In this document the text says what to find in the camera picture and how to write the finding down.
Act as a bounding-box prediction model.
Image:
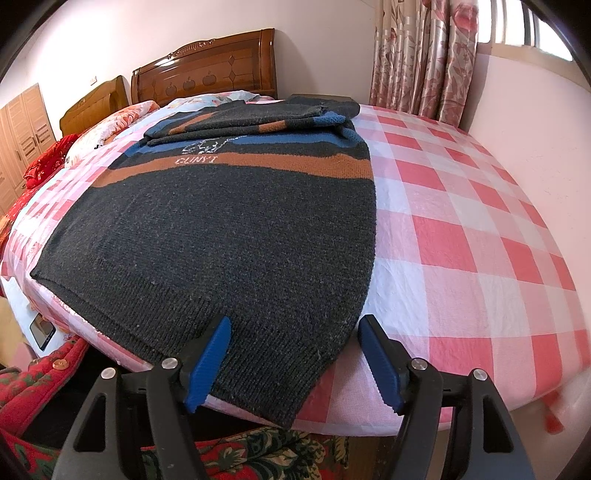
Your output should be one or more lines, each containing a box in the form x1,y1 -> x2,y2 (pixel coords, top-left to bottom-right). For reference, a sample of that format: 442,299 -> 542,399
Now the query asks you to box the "large carved wooden headboard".
130,28 -> 278,107

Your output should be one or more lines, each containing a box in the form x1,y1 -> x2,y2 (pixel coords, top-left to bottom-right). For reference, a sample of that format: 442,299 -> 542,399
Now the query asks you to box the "red bed sheet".
0,187 -> 35,232

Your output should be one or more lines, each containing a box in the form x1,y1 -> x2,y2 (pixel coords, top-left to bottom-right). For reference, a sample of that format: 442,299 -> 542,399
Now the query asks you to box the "light wooden wardrobe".
0,83 -> 57,215

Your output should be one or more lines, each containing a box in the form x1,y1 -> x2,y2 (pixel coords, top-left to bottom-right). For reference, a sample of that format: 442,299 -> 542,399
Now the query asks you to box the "pink floral pillow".
69,99 -> 160,160

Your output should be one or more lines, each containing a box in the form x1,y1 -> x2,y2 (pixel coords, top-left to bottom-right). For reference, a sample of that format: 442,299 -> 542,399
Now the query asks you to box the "white mattress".
0,272 -> 42,324

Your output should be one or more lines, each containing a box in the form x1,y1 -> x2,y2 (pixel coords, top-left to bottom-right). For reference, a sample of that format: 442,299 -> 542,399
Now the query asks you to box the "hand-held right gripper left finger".
51,316 -> 232,480

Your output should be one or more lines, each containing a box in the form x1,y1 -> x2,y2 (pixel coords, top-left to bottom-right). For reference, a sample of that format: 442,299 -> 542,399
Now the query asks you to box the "black screen device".
29,314 -> 57,348

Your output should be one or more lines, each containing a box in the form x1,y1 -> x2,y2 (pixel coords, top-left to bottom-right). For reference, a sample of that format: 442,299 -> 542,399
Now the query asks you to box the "red pillow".
23,134 -> 80,190

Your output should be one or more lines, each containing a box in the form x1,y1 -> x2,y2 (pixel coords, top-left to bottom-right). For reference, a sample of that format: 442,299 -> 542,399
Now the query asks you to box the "small wooden headboard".
59,75 -> 131,137

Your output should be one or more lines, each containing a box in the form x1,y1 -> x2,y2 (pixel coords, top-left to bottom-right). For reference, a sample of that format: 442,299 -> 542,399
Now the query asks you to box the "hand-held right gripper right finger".
358,314 -> 536,480

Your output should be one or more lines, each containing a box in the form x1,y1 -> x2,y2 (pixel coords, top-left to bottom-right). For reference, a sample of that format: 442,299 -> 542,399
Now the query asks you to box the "barred window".
478,0 -> 573,61

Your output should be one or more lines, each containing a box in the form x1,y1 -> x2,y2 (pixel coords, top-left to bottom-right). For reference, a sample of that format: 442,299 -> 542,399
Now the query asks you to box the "pink floral curtain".
369,0 -> 478,127

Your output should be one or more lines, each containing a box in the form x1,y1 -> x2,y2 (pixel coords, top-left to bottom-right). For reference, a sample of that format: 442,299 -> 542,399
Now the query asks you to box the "dark knit striped sweater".
30,95 -> 377,428

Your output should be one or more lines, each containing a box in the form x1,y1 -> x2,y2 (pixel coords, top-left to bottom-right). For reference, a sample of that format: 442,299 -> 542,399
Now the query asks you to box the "light blue floral pillow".
166,90 -> 262,112

